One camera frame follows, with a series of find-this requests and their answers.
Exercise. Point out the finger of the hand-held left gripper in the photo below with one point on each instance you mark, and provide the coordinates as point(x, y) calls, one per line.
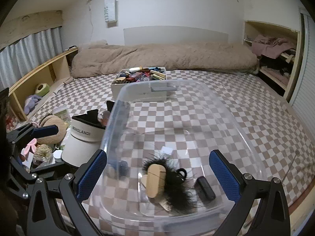
point(22, 168)
point(45, 130)

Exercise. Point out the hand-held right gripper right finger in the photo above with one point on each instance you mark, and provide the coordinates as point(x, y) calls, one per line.
point(225, 177)

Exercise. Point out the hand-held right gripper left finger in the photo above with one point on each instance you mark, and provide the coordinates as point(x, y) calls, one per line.
point(91, 174)

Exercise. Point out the black ribbed small case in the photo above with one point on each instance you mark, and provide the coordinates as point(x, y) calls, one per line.
point(205, 188)

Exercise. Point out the blue supplement bottle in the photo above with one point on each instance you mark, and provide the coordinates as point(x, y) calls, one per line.
point(120, 167)

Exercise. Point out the black hair clip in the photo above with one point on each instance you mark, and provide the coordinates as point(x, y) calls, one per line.
point(184, 174)

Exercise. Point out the small white square packet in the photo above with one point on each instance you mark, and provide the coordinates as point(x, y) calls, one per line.
point(166, 150)

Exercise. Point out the black feather wooden fan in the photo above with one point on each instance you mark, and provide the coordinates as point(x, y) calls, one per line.
point(155, 179)

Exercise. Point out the clear plastic container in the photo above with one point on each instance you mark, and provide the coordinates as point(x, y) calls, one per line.
point(196, 118)

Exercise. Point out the brown fuzzy hat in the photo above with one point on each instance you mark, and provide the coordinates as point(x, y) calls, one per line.
point(49, 141)

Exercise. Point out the red dressed bear doll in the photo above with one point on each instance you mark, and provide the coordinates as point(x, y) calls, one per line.
point(11, 123)

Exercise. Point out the pink rabbit holder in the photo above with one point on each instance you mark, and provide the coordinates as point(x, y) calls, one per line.
point(30, 143)

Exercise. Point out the green printed packet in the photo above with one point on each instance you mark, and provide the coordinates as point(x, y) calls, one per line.
point(65, 139)

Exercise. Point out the clear small plastic box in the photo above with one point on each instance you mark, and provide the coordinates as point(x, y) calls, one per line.
point(61, 113)

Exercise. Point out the white round jar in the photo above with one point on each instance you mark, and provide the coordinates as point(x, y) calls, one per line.
point(57, 154)

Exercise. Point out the white sun visor cap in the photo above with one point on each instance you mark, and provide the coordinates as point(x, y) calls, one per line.
point(81, 147)

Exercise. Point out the purple plush toy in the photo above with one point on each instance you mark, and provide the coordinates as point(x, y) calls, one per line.
point(32, 102)

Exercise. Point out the green avocado plush toy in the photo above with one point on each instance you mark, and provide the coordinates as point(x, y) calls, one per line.
point(42, 89)

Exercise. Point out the checkered bed sheet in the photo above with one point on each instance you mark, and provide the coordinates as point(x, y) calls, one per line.
point(246, 118)

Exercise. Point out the wooden bedside shelf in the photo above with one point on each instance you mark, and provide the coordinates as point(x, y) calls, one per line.
point(59, 68)

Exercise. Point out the grey curtain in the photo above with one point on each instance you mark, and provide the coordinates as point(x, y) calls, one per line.
point(32, 49)

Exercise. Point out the white storage box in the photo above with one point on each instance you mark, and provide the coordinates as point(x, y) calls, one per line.
point(118, 88)

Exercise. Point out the beige printed valance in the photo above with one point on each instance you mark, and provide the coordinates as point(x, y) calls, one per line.
point(32, 22)

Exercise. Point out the white slatted door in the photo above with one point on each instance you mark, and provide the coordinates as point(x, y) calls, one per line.
point(305, 78)

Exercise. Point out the white hanging paper bag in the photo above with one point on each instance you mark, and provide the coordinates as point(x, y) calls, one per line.
point(110, 11)

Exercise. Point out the beige quilt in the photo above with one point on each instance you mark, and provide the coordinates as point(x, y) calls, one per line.
point(160, 56)

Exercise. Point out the pink clothes pile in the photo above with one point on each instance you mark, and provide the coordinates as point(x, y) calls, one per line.
point(268, 44)

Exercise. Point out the wooden wall niche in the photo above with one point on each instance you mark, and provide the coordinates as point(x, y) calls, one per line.
point(248, 32)

